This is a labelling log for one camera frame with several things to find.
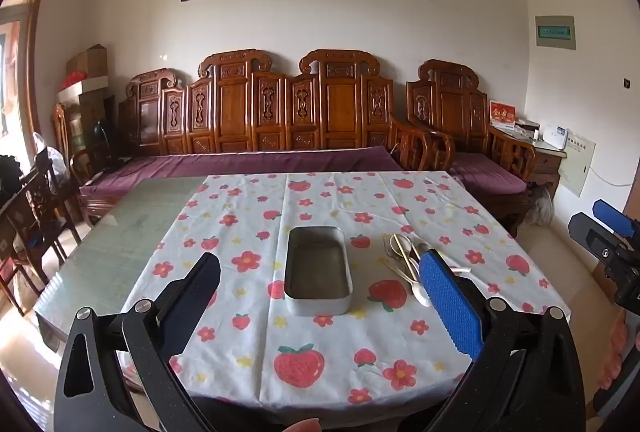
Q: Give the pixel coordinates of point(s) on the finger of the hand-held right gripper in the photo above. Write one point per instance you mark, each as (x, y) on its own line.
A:
(614, 216)

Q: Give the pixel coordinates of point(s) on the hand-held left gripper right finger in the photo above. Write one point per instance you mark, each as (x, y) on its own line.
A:
(450, 307)

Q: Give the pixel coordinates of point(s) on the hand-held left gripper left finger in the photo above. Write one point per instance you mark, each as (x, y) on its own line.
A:
(200, 292)

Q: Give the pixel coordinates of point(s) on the large white rice spoon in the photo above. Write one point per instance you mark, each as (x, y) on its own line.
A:
(421, 295)

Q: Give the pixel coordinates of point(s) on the light wooden chopstick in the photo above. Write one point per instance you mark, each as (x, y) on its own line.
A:
(407, 266)

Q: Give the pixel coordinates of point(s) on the rectangular metal tray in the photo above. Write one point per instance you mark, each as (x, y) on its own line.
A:
(316, 269)

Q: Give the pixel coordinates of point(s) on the person's left hand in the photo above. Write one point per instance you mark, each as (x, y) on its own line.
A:
(301, 425)

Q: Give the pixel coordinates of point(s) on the clear plastic bag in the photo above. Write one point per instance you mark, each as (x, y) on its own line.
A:
(541, 207)

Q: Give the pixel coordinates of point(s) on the wooden side table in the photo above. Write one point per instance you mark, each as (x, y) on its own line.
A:
(547, 164)

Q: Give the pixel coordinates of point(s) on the metal fork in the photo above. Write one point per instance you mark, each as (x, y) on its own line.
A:
(388, 246)

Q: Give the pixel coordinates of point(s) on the white desk telephone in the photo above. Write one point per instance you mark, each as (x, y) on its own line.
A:
(557, 136)

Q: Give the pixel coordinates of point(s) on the strawberry flower print tablecloth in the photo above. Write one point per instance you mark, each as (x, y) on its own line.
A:
(320, 352)

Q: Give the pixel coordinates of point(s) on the red gift box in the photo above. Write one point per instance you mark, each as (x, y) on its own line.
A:
(501, 113)

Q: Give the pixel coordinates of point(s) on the dark wooden dining chair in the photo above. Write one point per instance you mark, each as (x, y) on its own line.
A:
(30, 232)

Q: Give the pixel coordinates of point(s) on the carved wooden armchair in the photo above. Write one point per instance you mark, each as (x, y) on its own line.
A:
(450, 107)

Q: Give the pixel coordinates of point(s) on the carved wooden sofa bench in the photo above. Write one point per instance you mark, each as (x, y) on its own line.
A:
(280, 107)

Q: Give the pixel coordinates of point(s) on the white cardboard box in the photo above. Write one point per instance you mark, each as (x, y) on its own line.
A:
(82, 88)

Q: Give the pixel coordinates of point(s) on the brown cardboard box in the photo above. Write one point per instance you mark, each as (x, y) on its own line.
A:
(89, 61)

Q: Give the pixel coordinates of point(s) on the white wall panel cover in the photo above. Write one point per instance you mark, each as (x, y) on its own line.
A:
(577, 162)

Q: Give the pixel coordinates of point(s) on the grey wall box green label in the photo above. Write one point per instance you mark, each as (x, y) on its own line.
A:
(555, 32)

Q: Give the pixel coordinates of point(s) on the wooden door frame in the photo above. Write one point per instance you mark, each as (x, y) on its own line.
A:
(32, 62)

